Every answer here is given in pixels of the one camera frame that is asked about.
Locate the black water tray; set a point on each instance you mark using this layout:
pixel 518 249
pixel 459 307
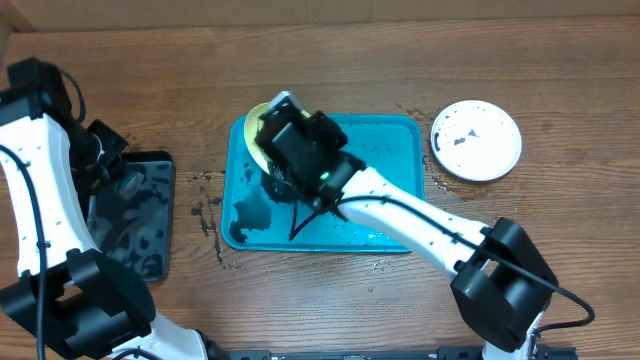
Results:
pixel 136 231

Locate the white plate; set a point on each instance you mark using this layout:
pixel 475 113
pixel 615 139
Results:
pixel 476 141

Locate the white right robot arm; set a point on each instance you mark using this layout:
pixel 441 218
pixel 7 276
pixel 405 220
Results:
pixel 504 289

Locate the yellow-rimmed plate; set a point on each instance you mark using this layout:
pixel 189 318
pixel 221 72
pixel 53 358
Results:
pixel 252 125

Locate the dark green sponge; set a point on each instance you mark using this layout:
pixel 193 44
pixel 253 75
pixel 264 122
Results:
pixel 128 184

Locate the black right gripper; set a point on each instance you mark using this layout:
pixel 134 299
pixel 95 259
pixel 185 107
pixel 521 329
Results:
pixel 275 167

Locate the blue plastic tray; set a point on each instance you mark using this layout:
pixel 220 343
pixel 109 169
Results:
pixel 257 211

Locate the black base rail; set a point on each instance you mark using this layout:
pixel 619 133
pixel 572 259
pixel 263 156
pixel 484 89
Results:
pixel 442 353

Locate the cardboard backdrop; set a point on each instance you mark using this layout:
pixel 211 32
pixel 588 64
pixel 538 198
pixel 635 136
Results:
pixel 85 15

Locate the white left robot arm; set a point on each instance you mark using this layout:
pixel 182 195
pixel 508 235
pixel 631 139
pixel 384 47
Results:
pixel 74 299

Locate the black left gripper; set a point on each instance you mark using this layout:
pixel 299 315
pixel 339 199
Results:
pixel 101 173

